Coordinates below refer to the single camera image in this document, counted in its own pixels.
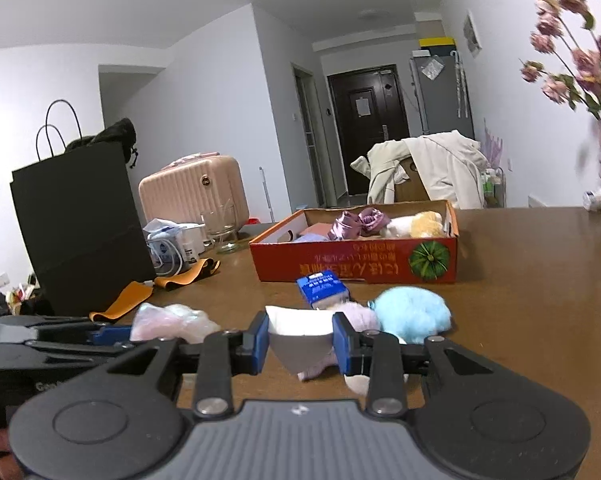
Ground clear drinking glass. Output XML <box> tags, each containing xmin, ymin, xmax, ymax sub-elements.
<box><xmin>200</xmin><ymin>208</ymin><xmax>242</xmax><ymax>254</ymax></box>

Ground beige jacket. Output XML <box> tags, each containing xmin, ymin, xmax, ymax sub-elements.
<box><xmin>350</xmin><ymin>137</ymin><xmax>417</xmax><ymax>206</ymax></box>

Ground white jacket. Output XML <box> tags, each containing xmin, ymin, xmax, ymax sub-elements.
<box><xmin>404</xmin><ymin>130</ymin><xmax>489</xmax><ymax>210</ymax></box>

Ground dried pink roses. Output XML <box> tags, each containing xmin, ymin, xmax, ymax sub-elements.
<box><xmin>519</xmin><ymin>0</ymin><xmax>601</xmax><ymax>122</ymax></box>

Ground black garment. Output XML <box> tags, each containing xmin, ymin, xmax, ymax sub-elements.
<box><xmin>65</xmin><ymin>118</ymin><xmax>139</xmax><ymax>169</ymax></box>

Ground white round sponge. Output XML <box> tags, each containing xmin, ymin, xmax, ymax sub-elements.
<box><xmin>265</xmin><ymin>306</ymin><xmax>337</xmax><ymax>382</ymax></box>

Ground black paper shopping bag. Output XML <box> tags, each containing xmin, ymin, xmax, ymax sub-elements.
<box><xmin>9</xmin><ymin>100</ymin><xmax>157</xmax><ymax>317</ymax></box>

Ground lilac satin scrunchie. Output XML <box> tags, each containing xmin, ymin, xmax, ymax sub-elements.
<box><xmin>333</xmin><ymin>211</ymin><xmax>365</xmax><ymax>242</ymax></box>

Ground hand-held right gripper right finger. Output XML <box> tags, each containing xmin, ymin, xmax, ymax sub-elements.
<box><xmin>331</xmin><ymin>311</ymin><xmax>503</xmax><ymax>419</ymax></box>

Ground clear bag with blue items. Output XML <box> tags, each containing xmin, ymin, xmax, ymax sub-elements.
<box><xmin>144</xmin><ymin>218</ymin><xmax>191</xmax><ymax>277</ymax></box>

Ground wooden chair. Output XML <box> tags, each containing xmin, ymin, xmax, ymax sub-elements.
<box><xmin>394</xmin><ymin>157</ymin><xmax>429</xmax><ymax>205</ymax></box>

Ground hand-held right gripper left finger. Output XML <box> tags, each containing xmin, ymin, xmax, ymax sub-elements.
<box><xmin>95</xmin><ymin>310</ymin><xmax>271</xmax><ymax>419</ymax></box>

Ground dark entrance door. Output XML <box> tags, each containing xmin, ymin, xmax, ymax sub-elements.
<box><xmin>327</xmin><ymin>64</ymin><xmax>411</xmax><ymax>197</ymax></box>

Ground blue tissue pack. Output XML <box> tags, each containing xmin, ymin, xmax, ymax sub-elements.
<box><xmin>296</xmin><ymin>270</ymin><xmax>351</xmax><ymax>311</ymax></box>

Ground orange leather strap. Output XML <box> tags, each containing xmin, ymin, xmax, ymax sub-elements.
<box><xmin>89</xmin><ymin>258</ymin><xmax>222</xmax><ymax>325</ymax></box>

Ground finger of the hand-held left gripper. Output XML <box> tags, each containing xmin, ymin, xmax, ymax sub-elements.
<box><xmin>0</xmin><ymin>315</ymin><xmax>134</xmax><ymax>347</ymax></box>
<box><xmin>24</xmin><ymin>339</ymin><xmax>146</xmax><ymax>364</ymax></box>

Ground folded umbrella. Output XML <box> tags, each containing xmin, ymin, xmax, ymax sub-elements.
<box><xmin>453</xmin><ymin>50</ymin><xmax>469</xmax><ymax>119</ymax></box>

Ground purple scrunchie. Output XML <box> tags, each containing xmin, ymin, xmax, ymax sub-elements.
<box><xmin>357</xmin><ymin>206</ymin><xmax>392</xmax><ymax>236</ymax></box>

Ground side room door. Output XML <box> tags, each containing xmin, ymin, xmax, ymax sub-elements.
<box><xmin>291</xmin><ymin>62</ymin><xmax>326</xmax><ymax>209</ymax></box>

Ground pink hard-shell suitcase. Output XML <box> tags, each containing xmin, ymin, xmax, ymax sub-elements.
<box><xmin>138</xmin><ymin>152</ymin><xmax>250</xmax><ymax>234</ymax></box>

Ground clear bag on refrigerator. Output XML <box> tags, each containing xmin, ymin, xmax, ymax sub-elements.
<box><xmin>421</xmin><ymin>57</ymin><xmax>446</xmax><ymax>81</ymax></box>

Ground clear plastic bag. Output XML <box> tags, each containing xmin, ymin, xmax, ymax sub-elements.
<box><xmin>130</xmin><ymin>302</ymin><xmax>222</xmax><ymax>345</ymax></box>

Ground yellow and white plush toy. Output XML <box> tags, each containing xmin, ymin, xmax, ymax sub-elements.
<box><xmin>379</xmin><ymin>211</ymin><xmax>444</xmax><ymax>240</ymax></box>

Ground red cardboard box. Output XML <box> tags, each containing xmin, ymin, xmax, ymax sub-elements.
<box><xmin>249</xmin><ymin>200</ymin><xmax>460</xmax><ymax>285</ymax></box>

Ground pink fluffy cloth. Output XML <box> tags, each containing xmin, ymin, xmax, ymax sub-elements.
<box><xmin>298</xmin><ymin>301</ymin><xmax>381</xmax><ymax>382</ymax></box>

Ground pink layered sponge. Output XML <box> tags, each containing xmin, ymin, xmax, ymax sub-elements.
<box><xmin>300</xmin><ymin>222</ymin><xmax>342</xmax><ymax>241</ymax></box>

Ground person's left hand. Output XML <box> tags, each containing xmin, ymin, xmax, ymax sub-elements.
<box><xmin>0</xmin><ymin>427</ymin><xmax>24</xmax><ymax>480</ymax></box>

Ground small storage rack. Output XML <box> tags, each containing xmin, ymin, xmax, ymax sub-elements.
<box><xmin>480</xmin><ymin>167</ymin><xmax>507</xmax><ymax>210</ymax></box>

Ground blue fluffy plush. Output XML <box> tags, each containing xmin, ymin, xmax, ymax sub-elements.
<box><xmin>367</xmin><ymin>286</ymin><xmax>453</xmax><ymax>346</ymax></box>

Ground grey refrigerator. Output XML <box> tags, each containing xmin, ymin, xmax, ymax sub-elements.
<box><xmin>409</xmin><ymin>52</ymin><xmax>475</xmax><ymax>137</ymax></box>

